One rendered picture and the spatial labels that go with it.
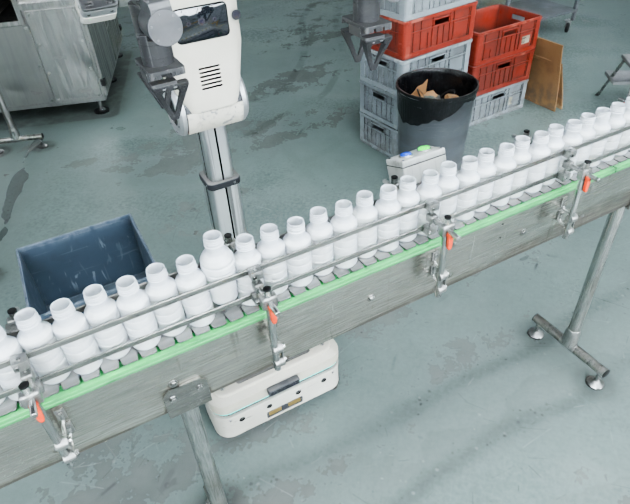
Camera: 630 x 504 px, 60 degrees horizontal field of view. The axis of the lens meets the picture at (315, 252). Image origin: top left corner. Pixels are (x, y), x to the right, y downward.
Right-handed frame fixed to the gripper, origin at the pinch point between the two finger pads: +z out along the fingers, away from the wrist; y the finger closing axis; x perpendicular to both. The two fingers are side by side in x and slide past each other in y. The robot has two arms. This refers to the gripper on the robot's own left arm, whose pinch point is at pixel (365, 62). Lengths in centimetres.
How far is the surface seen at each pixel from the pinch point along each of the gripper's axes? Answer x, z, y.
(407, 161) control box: -12.0, 27.5, -2.1
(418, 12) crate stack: -137, 47, 159
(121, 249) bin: 59, 56, 40
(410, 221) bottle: -2.0, 33.1, -17.8
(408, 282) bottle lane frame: -1, 50, -21
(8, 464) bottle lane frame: 94, 52, -22
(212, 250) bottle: 46, 22, -18
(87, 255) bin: 69, 54, 40
